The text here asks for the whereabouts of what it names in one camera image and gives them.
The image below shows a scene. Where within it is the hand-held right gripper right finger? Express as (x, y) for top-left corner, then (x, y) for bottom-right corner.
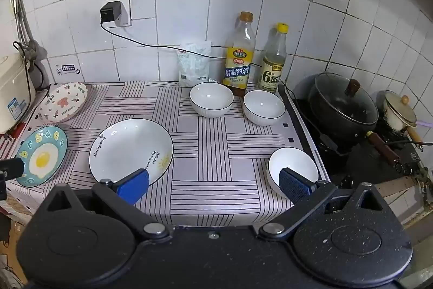
(259, 168), (390, 240)

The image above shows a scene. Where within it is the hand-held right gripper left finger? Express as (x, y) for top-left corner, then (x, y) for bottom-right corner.
(43, 168), (170, 241)

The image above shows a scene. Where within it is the white bowl with dark rim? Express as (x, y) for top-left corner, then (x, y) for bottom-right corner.
(267, 147), (319, 198)
(189, 82), (235, 118)
(243, 90), (286, 126)

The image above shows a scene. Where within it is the blue plate fried egg print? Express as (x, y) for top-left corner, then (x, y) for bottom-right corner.
(15, 126), (68, 187)

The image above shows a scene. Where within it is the large white plate sun print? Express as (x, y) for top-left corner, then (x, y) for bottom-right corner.
(88, 119), (174, 187)

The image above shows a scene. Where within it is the black stove knob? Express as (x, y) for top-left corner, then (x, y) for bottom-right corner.
(338, 174), (356, 189)

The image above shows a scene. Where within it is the black gas stove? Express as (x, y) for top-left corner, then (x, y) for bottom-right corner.
(290, 96), (423, 186)

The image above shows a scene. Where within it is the white rice cooker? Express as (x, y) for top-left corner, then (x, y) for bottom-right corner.
(0, 52), (36, 134)

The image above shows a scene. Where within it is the striped white tablecloth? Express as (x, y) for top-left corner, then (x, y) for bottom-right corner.
(5, 81), (332, 228)

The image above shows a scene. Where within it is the white plate floral print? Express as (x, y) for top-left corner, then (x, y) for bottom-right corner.
(37, 82), (88, 124)

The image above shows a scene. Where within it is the glass wok lid wooden knob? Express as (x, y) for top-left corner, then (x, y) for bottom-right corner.
(313, 72), (379, 126)

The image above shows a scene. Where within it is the small cream enamel pot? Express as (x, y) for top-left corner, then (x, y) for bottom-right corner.
(383, 103), (424, 143)

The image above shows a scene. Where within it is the vinegar bottle yellow cap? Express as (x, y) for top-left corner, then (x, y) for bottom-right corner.
(257, 22), (289, 94)

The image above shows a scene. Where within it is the corroded gas pipe fitting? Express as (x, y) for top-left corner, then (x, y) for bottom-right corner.
(410, 165), (433, 206)

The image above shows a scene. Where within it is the cooking wine bottle brown cap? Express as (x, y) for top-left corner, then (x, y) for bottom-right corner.
(223, 11), (256, 97)

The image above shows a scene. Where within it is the white plastic salt packet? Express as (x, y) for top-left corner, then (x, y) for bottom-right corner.
(178, 40), (212, 87)

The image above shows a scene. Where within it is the black power adapter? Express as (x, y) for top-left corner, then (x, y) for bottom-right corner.
(100, 1), (124, 26)

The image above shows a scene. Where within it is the black wok with wooden handle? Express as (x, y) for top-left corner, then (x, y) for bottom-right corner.
(306, 72), (402, 168)

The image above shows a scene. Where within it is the small white wall sticker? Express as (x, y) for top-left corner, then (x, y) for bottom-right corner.
(55, 59), (84, 77)

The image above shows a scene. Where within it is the white wall outlet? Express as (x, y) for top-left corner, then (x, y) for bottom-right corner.
(106, 0), (132, 27)

